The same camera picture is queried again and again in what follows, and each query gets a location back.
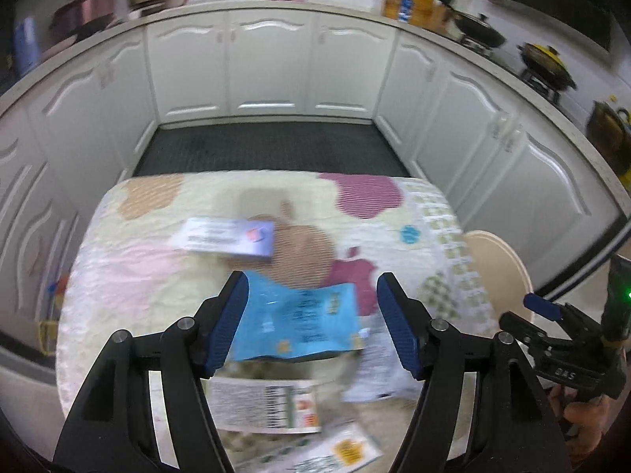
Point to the white printed plastic bag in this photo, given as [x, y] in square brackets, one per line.
[379, 369]

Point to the yellow object on floor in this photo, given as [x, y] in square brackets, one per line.
[49, 337]

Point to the dark stock pot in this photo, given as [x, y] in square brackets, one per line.
[611, 133]

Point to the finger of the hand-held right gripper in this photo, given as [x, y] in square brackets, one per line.
[542, 303]
[522, 327]

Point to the black pot with yellow lid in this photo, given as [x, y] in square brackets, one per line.
[547, 64]

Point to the blue electric kettle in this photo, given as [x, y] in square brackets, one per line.
[27, 39]

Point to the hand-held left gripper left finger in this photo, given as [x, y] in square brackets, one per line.
[227, 325]

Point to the orange box on counter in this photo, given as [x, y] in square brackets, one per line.
[409, 7]

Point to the beige round stool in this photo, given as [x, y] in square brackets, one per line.
[498, 266]

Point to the black wok with lid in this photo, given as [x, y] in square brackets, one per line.
[478, 29]

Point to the light blue packet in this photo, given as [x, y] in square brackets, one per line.
[296, 320]

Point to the pink rice cooker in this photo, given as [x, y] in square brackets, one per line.
[81, 10]

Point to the white packet orange logo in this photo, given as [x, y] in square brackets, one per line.
[340, 448]

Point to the person's right hand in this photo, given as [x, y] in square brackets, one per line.
[586, 423]

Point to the dark ribbed floor mat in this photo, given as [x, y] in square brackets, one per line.
[271, 150]

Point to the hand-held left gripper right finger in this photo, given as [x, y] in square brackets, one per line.
[399, 325]

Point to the white lower kitchen cabinets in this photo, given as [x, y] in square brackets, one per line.
[271, 64]

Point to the white and purple box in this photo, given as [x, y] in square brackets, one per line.
[222, 236]

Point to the green and white packet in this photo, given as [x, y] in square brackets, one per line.
[256, 404]

